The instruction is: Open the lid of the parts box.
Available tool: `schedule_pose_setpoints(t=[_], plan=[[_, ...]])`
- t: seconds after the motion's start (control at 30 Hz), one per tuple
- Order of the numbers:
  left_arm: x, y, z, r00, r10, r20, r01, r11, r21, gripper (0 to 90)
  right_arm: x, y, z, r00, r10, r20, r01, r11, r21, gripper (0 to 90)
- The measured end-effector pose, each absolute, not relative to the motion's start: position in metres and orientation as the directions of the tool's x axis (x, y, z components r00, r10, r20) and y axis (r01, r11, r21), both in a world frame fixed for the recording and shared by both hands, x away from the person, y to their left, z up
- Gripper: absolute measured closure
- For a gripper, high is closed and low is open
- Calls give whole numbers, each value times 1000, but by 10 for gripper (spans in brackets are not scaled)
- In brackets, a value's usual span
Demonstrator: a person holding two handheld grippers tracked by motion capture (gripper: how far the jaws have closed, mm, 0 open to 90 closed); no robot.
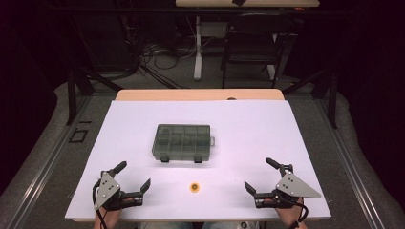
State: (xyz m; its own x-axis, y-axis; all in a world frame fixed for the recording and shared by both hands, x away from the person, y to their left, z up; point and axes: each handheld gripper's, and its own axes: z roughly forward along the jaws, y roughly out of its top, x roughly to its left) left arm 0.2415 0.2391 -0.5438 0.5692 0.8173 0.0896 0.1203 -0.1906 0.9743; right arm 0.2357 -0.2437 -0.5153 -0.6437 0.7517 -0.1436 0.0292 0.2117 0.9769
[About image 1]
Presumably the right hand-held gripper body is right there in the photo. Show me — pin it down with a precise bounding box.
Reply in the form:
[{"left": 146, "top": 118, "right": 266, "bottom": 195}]
[{"left": 254, "top": 163, "right": 322, "bottom": 209}]

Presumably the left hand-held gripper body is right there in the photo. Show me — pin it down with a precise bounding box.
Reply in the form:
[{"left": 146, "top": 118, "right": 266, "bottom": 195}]
[{"left": 94, "top": 171, "right": 144, "bottom": 212}]

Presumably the grey plastic compartment box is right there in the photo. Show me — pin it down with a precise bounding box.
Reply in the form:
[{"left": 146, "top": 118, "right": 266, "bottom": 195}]
[{"left": 151, "top": 123, "right": 216, "bottom": 164}]

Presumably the person's right hand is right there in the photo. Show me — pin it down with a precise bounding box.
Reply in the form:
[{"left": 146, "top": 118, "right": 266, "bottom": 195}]
[{"left": 276, "top": 198, "right": 309, "bottom": 229}]

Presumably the person's left hand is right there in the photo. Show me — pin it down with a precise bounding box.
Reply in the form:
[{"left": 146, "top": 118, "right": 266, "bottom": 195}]
[{"left": 94, "top": 208, "right": 122, "bottom": 229}]

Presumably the white board table cover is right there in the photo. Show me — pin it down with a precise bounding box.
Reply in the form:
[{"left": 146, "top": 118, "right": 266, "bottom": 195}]
[{"left": 65, "top": 99, "right": 332, "bottom": 221}]

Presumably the black metal stand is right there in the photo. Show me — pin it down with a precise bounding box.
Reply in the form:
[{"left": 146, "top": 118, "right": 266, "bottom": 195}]
[
  {"left": 281, "top": 68, "right": 338, "bottom": 130},
  {"left": 65, "top": 63, "right": 123, "bottom": 126}
]

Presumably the black folding chair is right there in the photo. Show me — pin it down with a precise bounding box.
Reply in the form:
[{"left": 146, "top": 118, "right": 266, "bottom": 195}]
[{"left": 221, "top": 12, "right": 295, "bottom": 90}]

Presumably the light desk with white legs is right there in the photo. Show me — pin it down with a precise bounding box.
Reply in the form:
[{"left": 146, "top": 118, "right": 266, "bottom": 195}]
[{"left": 175, "top": 0, "right": 320, "bottom": 81}]

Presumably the left hand-held gripper cable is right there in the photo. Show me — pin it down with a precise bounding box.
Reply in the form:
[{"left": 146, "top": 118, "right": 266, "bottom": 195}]
[{"left": 92, "top": 180, "right": 109, "bottom": 229}]

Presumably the hand-held gripper cable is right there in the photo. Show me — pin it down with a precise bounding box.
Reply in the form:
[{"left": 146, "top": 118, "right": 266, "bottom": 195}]
[
  {"left": 288, "top": 198, "right": 309, "bottom": 229},
  {"left": 92, "top": 180, "right": 109, "bottom": 229}
]

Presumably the right hand-held gripper cable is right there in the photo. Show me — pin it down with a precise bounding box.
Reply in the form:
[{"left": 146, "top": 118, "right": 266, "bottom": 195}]
[{"left": 288, "top": 198, "right": 309, "bottom": 229}]

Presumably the aluminium floor rail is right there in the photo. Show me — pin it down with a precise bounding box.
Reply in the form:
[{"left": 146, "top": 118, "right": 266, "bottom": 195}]
[
  {"left": 313, "top": 94, "right": 388, "bottom": 229},
  {"left": 6, "top": 94, "right": 94, "bottom": 229}
]

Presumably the bundle of floor cables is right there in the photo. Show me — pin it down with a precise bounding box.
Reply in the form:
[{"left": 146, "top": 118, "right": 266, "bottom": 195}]
[{"left": 123, "top": 18, "right": 199, "bottom": 90}]

